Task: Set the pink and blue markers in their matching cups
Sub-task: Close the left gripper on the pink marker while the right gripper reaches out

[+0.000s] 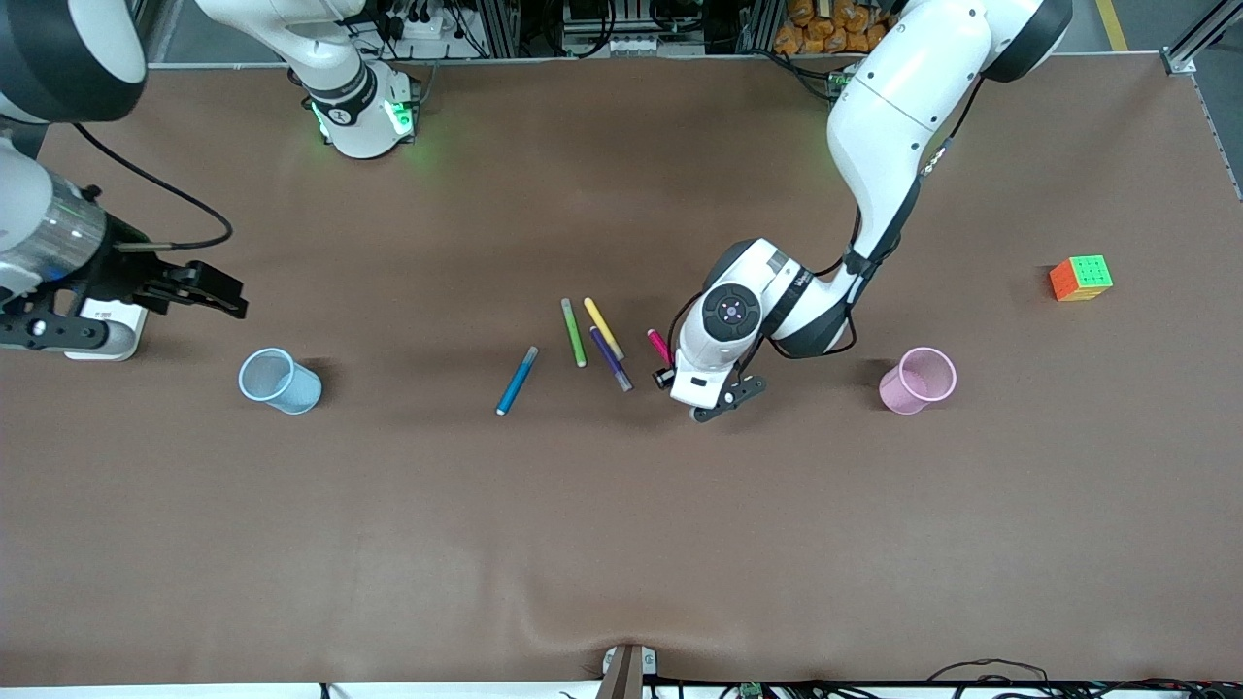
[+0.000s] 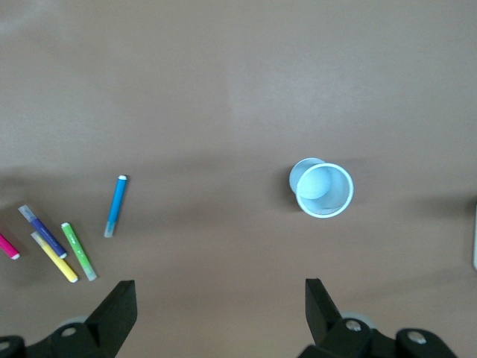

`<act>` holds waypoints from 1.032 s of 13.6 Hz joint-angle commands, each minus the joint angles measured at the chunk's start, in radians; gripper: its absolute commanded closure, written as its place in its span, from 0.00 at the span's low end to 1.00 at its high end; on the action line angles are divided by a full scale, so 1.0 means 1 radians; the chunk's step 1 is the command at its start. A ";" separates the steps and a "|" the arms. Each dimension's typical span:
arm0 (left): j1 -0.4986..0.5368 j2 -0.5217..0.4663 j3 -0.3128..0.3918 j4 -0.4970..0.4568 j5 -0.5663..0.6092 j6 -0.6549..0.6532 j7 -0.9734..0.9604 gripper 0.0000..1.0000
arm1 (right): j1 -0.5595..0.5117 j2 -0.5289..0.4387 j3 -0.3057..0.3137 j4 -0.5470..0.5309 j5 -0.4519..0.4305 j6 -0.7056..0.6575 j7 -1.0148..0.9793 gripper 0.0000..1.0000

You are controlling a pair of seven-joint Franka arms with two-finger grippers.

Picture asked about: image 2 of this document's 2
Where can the yellow marker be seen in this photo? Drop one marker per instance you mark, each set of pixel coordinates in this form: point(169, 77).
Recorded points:
point(56, 259)

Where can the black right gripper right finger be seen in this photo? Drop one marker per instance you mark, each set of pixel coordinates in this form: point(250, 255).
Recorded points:
point(328, 335)

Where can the light blue mesh cup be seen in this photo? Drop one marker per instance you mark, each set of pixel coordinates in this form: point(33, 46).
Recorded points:
point(335, 207)

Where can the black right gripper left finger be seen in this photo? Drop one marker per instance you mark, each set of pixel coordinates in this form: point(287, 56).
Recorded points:
point(108, 324)

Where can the blue marker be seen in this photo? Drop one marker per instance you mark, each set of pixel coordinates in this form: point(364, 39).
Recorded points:
point(116, 205)

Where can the green marker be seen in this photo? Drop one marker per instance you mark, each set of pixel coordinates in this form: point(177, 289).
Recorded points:
point(78, 250)

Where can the purple marker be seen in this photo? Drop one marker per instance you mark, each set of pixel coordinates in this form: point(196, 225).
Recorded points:
point(46, 233)

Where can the pink marker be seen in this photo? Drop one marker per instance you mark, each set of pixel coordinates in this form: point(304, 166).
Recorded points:
point(9, 248)

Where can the white stand with rod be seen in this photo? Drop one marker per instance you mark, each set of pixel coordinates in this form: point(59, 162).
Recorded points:
point(475, 238)

